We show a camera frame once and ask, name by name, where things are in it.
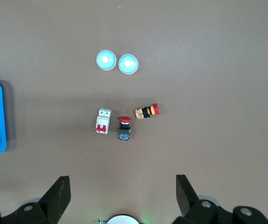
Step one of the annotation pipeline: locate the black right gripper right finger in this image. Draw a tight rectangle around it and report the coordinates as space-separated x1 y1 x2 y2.
173 174 268 224

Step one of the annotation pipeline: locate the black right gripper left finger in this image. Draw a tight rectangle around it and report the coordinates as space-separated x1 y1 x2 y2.
0 176 71 224

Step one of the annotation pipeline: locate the blue dome bell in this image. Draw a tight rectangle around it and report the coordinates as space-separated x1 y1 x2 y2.
96 49 117 72
117 54 139 76

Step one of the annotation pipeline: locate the white red circuit breaker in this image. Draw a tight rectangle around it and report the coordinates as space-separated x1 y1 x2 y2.
95 108 112 135

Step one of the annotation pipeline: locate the red mushroom emergency stop button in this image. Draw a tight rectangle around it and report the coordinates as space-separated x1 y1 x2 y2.
117 116 132 141

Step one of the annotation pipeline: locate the orange red push button switch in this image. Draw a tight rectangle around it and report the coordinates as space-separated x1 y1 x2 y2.
134 103 160 120

